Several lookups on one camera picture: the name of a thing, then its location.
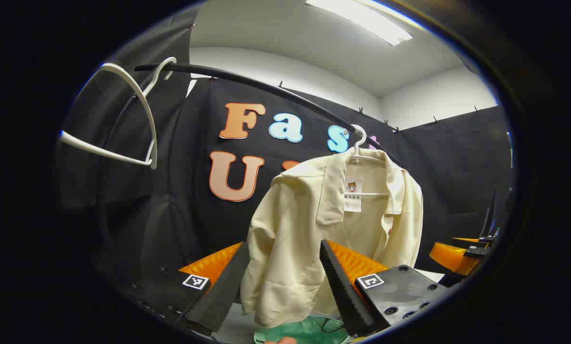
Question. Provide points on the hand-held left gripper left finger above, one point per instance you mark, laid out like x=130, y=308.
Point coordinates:
x=223, y=296

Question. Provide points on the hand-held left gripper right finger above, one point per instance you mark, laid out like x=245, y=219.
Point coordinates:
x=342, y=291

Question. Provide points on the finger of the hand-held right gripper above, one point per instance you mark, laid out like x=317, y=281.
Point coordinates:
x=450, y=258

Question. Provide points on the green laundry hamper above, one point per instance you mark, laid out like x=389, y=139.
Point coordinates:
x=304, y=332

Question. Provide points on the cream collared shirt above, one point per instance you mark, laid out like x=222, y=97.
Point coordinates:
x=285, y=239

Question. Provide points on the white hanger with shirt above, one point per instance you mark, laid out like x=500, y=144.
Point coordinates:
x=363, y=138

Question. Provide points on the empty white hanger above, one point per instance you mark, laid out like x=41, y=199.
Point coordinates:
x=144, y=102

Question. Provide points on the black clothes rack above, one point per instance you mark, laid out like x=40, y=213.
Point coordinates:
x=228, y=76

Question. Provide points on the white cabinet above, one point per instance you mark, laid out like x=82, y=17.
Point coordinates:
x=433, y=276

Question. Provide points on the black backdrop cloth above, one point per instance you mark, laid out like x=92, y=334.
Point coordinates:
x=194, y=200

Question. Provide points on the large ceiling light panel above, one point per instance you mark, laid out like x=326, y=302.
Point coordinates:
x=361, y=19

